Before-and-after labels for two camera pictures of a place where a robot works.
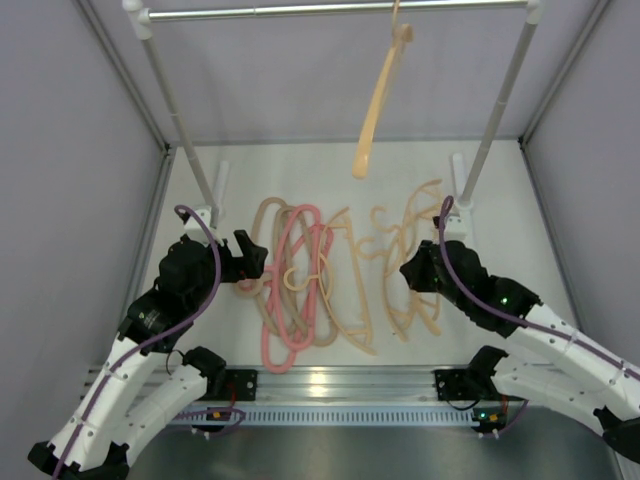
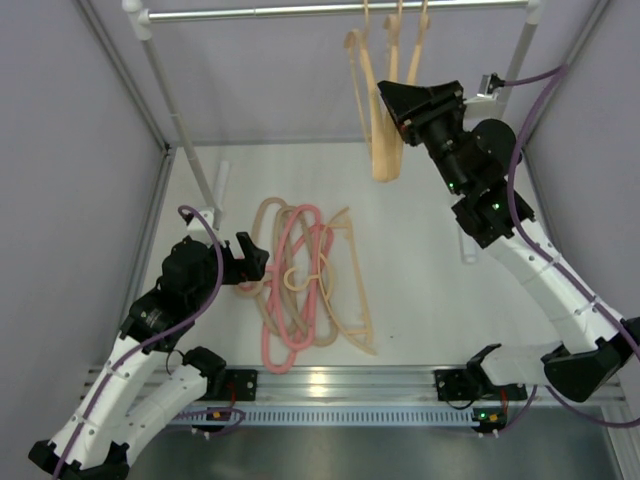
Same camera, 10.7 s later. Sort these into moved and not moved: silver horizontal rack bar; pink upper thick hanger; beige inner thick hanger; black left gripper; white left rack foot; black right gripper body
Moved: black right gripper body
Not moved: silver horizontal rack bar; black left gripper; beige inner thick hanger; pink upper thick hanger; white left rack foot
